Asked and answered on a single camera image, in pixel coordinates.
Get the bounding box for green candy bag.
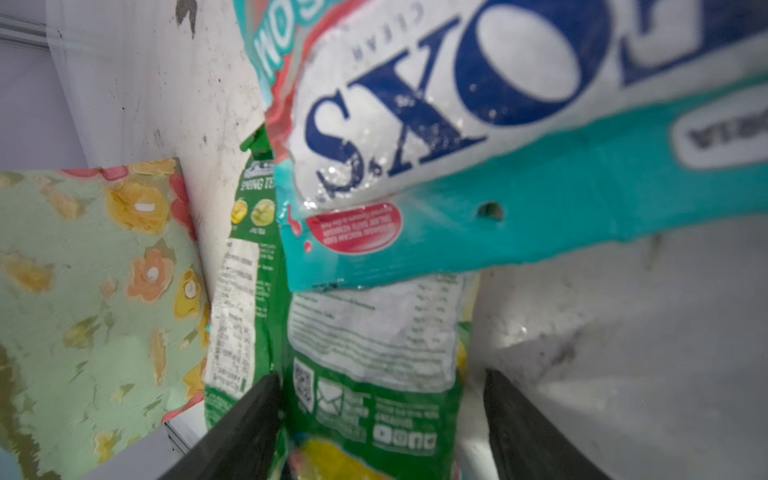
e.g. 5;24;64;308
204;129;479;479

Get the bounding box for teal Fox's candy bag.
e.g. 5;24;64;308
234;0;767;293

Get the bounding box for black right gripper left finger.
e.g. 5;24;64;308
161;374;281;480

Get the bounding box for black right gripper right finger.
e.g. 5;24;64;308
483;369;609;480

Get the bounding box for floral paper gift bag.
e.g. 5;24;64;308
1;158;210;479

